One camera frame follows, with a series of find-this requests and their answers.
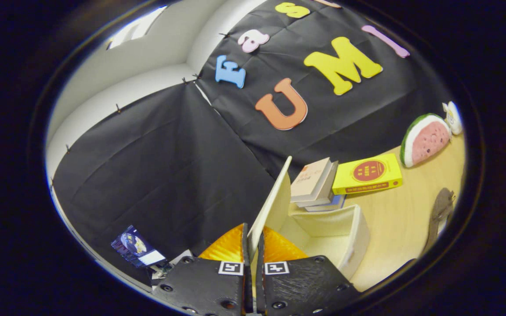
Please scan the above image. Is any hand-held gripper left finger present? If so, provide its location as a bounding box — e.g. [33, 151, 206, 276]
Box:
[152, 223, 253, 316]

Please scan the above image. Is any large ceiling light panel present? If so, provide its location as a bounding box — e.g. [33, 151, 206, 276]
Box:
[107, 7, 168, 50]

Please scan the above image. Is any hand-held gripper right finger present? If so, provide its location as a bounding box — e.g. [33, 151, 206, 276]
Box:
[255, 226, 361, 316]

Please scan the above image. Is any blue book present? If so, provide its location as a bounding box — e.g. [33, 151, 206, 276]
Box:
[304, 194, 347, 212]

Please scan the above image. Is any brown suede shoe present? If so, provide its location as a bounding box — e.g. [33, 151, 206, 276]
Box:
[421, 188, 456, 257]

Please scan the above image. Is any white plush toy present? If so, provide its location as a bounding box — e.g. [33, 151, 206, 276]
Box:
[442, 101, 463, 136]

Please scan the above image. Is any blue printed packet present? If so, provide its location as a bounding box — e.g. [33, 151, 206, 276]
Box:
[111, 226, 166, 268]

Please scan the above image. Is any watermelon slice plush toy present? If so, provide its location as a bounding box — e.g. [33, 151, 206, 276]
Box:
[400, 114, 452, 168]

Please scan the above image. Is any yellow book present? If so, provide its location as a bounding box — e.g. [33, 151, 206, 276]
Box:
[332, 153, 403, 195]

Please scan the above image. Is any cream storage box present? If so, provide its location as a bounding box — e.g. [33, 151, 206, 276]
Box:
[248, 156, 371, 281]

